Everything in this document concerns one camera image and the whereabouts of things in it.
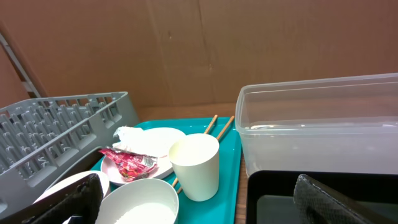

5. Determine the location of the clear plastic bin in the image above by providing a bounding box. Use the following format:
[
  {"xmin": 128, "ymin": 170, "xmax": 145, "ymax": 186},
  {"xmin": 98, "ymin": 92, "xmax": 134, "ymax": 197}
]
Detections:
[{"xmin": 235, "ymin": 73, "xmax": 397, "ymax": 175}]

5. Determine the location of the black tray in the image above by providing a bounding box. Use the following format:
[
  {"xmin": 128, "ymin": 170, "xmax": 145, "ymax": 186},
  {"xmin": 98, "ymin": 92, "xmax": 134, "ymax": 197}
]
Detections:
[{"xmin": 246, "ymin": 170, "xmax": 397, "ymax": 223}]

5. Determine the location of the white paper cup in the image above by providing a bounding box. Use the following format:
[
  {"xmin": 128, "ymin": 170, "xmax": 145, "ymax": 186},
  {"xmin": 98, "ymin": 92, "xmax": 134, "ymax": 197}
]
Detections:
[{"xmin": 169, "ymin": 133, "xmax": 220, "ymax": 202}]

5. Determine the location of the large white plate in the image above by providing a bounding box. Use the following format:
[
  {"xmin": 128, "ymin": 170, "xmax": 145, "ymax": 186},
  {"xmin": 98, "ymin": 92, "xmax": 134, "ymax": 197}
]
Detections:
[{"xmin": 99, "ymin": 126, "xmax": 185, "ymax": 186}]

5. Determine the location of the white napkin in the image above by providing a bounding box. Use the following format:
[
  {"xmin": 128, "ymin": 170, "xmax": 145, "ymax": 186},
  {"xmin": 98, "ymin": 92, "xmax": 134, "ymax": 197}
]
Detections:
[{"xmin": 112, "ymin": 126, "xmax": 167, "ymax": 157}]

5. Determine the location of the grey dishwasher rack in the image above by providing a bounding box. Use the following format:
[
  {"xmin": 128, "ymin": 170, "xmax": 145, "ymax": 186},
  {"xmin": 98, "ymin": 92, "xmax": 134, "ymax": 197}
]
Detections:
[{"xmin": 1, "ymin": 91, "xmax": 139, "ymax": 218}]

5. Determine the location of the right wooden chopstick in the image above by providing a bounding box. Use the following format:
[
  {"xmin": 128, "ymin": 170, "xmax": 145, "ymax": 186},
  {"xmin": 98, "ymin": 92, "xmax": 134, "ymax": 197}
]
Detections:
[{"xmin": 176, "ymin": 115, "xmax": 235, "ymax": 194}]

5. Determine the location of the red snack wrapper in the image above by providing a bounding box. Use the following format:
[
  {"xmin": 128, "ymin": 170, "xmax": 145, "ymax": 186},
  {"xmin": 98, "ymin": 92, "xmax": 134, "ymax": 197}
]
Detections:
[{"xmin": 99, "ymin": 148, "xmax": 157, "ymax": 182}]

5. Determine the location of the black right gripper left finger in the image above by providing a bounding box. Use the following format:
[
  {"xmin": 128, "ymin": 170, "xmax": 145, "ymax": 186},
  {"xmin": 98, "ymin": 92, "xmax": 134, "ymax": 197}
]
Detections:
[{"xmin": 0, "ymin": 173, "xmax": 104, "ymax": 224}]

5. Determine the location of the grey bowl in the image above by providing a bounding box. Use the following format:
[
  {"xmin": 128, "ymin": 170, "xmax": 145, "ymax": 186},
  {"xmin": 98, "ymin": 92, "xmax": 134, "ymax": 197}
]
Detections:
[{"xmin": 96, "ymin": 179, "xmax": 179, "ymax": 224}]

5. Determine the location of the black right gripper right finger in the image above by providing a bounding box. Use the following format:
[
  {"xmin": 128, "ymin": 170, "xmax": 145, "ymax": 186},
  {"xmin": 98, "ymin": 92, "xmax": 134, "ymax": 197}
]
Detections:
[{"xmin": 294, "ymin": 174, "xmax": 396, "ymax": 224}]

